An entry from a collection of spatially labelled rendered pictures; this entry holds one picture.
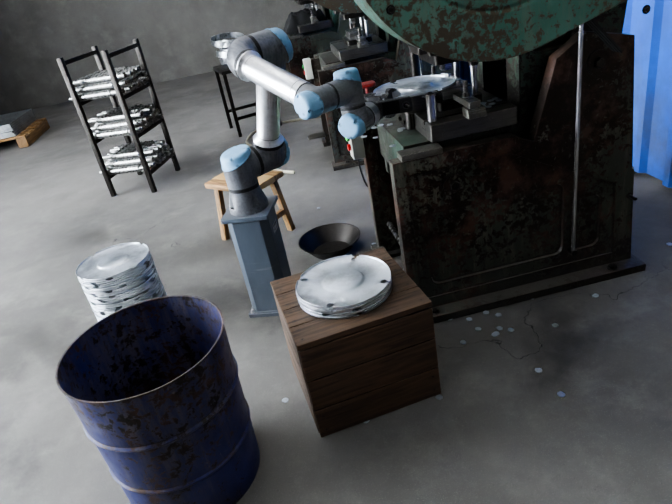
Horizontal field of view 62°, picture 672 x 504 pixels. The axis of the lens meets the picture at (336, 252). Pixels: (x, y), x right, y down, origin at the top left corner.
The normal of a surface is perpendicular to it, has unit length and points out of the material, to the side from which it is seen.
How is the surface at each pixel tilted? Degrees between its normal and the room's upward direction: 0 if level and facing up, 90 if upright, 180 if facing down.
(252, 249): 90
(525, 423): 0
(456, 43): 90
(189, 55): 90
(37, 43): 90
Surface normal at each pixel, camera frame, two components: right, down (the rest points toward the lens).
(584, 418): -0.17, -0.86
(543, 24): 0.18, 0.45
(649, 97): -0.44, 0.50
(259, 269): -0.11, 0.50
